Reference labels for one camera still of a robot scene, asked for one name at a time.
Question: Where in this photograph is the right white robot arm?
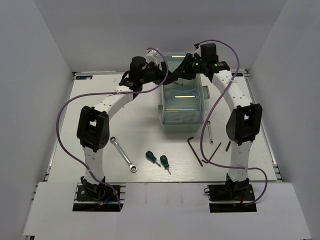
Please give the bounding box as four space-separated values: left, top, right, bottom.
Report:
173 42 263 200

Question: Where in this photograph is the large silver ratchet wrench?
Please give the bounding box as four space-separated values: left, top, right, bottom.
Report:
110 136 138 173

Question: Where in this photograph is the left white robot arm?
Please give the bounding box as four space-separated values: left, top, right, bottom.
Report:
76 56 178 200

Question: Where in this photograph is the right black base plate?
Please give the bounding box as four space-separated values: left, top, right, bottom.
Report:
203 184 257 213

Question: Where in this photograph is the green stubby screwdriver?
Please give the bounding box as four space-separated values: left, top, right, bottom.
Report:
160 155 171 174
145 150 161 167

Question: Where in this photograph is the middle dark hex key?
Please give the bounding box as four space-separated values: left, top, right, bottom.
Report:
201 142 222 164

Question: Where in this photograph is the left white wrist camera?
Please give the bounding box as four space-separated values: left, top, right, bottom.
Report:
146 49 162 65

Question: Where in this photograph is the left green stubby screwdriver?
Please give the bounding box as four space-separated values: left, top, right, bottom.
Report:
145 150 161 167

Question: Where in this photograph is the green toolbox with clear lid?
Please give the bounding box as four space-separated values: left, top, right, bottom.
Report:
157 51 211 134

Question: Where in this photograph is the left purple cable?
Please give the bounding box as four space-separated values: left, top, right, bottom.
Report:
56 46 173 211

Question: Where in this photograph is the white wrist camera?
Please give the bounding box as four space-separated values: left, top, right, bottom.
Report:
146 49 162 65
193 43 201 60

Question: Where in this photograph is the right dark hex key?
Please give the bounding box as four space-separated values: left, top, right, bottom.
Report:
225 140 231 152

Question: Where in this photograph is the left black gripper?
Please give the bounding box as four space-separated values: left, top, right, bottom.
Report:
140 61 179 86

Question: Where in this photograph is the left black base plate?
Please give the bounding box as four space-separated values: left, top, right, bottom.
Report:
72 183 126 213

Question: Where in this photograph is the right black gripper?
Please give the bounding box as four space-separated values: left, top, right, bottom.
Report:
172 53 206 80

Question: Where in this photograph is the dark hex key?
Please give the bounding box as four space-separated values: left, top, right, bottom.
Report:
201 142 222 164
187 136 203 167
225 140 231 152

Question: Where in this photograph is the left dark hex key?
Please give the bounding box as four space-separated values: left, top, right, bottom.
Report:
187 136 203 167

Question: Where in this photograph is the small silver wrench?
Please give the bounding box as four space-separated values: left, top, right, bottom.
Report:
206 120 214 145

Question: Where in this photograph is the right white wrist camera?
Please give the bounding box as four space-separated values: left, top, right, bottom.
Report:
193 43 201 60

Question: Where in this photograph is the right green stubby screwdriver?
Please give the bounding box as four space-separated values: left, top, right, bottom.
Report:
160 155 171 174

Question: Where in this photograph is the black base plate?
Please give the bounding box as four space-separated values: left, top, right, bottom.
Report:
203 184 257 213
72 183 126 213

